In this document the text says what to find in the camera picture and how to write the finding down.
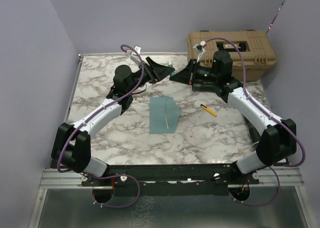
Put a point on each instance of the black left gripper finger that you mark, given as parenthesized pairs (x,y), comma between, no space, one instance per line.
(163,73)
(160,66)

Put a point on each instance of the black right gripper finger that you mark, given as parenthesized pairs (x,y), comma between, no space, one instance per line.
(182,78)
(184,70)

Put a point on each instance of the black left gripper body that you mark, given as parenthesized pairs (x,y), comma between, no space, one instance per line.
(149,75)

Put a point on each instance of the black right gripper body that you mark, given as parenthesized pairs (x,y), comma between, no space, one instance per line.
(195,75)

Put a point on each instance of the green white glue stick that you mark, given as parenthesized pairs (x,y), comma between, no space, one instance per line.
(171,65)

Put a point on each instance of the light blue paper envelope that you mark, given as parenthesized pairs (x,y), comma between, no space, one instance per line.
(158,107)

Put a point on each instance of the beige paper letter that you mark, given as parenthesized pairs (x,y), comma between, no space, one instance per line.
(166,121)

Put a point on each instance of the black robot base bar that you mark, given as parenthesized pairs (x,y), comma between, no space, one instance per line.
(155,180)

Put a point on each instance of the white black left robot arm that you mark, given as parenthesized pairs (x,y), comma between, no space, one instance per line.
(72,145)

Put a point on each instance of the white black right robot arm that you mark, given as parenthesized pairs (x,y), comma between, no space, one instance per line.
(276,135)

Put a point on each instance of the yellow utility knife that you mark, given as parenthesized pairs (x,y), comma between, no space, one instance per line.
(208,110)

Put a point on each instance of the tan plastic tool case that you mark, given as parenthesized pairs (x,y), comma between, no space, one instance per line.
(253,45)

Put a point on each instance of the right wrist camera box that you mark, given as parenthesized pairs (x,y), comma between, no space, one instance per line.
(200,49)

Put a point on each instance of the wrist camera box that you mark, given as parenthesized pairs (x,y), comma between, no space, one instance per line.
(200,49)
(133,56)

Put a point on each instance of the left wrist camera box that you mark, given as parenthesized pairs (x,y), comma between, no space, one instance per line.
(133,56)

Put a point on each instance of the aluminium rail frame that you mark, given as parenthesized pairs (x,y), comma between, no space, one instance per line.
(170,152)

